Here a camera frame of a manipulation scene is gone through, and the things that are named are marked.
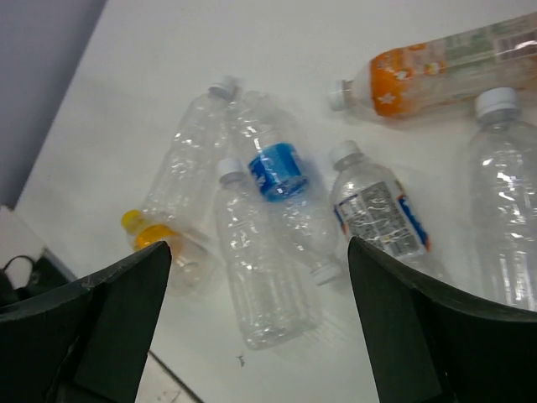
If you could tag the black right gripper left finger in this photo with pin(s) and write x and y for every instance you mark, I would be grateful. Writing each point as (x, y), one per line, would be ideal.
(87, 340)

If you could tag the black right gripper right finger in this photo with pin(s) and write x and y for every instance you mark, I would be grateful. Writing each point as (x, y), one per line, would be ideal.
(428, 341)

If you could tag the Pocari Sweat labelled bottle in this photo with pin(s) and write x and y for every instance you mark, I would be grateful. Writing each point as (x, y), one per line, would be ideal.
(370, 203)

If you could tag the large clear bottle white cap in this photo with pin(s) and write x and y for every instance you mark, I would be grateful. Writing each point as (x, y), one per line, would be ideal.
(501, 166)

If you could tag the clear ribbed bottle white cap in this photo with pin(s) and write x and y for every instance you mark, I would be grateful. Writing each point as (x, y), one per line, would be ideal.
(270, 300)

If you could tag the clear bottle blue label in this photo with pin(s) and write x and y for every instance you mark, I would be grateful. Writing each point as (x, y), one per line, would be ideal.
(266, 138)

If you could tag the orange label bottle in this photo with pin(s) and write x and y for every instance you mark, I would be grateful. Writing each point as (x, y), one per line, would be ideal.
(414, 79)

